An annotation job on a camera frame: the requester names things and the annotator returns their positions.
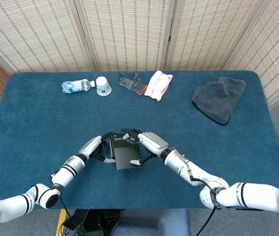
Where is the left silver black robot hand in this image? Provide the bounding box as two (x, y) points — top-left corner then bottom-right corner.
(78, 132), (117, 164)

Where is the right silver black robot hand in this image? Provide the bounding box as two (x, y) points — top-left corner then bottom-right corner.
(120, 128), (169, 166)

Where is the black paper box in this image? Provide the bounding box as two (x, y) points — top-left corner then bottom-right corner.
(108, 132), (144, 171)

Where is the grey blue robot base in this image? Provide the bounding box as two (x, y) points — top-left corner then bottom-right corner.
(110, 208), (192, 236)

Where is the blue carpet table cover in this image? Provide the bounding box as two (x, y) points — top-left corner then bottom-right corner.
(0, 70), (279, 210)

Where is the white pink wipes pack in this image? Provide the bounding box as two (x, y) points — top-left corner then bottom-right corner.
(144, 70), (174, 102)

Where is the white paper cup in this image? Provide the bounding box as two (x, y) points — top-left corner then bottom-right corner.
(95, 76), (112, 97)

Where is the clear plastic water bottle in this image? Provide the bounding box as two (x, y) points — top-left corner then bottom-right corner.
(61, 79), (96, 94)

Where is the grey knit glove red cuff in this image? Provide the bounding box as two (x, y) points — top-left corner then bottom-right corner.
(116, 71), (148, 96)

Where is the dark grey folded cloth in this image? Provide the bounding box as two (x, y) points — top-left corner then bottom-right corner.
(191, 76), (247, 126)

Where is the yellow floor tape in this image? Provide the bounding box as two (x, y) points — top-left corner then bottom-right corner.
(56, 208), (68, 236)

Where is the beige woven screen panel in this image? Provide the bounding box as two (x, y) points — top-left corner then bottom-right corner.
(164, 0), (269, 72)
(74, 0), (177, 72)
(223, 0), (279, 109)
(0, 0), (95, 73)

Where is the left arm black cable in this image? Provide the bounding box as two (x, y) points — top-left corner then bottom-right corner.
(58, 194), (80, 236)

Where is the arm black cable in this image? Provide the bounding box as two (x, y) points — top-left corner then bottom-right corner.
(188, 169), (223, 236)
(58, 194), (80, 236)

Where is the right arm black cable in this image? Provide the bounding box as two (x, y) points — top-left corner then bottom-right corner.
(188, 169), (223, 236)

